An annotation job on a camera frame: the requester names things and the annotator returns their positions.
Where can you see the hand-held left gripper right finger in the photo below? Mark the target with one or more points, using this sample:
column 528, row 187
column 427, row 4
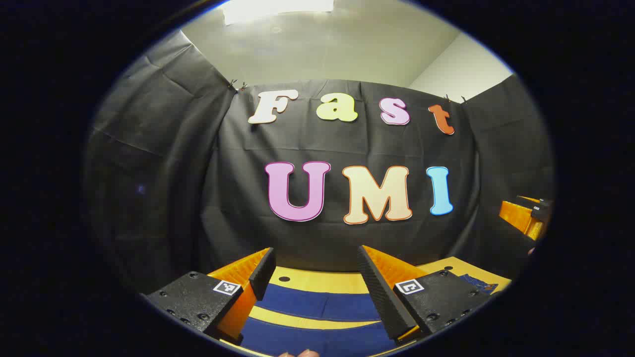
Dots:
column 382, row 297

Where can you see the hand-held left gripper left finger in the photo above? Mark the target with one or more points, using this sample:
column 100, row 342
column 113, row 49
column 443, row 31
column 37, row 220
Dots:
column 263, row 275

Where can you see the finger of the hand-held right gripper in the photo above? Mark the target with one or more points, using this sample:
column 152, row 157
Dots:
column 516, row 215

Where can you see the blue denim jeans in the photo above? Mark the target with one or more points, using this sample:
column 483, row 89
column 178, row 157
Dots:
column 317, row 305

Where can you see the black backdrop cloth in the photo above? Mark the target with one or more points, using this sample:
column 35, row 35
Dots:
column 248, row 198

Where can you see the ceiling light panel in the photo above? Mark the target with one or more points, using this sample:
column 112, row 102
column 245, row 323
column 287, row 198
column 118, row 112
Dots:
column 278, row 9

